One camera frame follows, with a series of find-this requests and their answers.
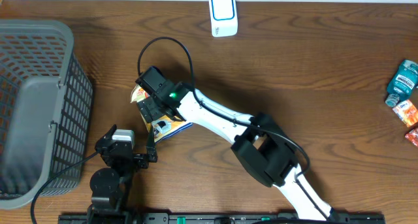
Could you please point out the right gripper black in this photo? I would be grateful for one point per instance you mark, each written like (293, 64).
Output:
(146, 109)

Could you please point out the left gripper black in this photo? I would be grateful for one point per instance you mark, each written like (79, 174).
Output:
(142, 160)

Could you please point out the yellow snack bag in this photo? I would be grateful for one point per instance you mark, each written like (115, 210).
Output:
(163, 127)

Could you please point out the orange Kleenex tissue pack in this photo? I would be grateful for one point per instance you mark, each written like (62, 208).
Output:
(407, 112)

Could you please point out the blue mouthwash bottle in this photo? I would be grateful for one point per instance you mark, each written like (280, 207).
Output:
(402, 84)

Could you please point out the red Top snack bar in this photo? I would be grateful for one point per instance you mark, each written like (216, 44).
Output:
(412, 136)

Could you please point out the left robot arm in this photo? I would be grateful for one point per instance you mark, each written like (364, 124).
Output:
(111, 185)

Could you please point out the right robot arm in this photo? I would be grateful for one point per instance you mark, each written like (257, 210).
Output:
(259, 144)

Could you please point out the white barcode scanner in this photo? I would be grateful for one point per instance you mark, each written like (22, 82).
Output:
(223, 17)

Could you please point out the grey plastic shopping basket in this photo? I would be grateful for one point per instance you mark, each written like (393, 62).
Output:
(46, 101)

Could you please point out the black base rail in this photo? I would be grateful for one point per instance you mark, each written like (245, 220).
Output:
(165, 218)

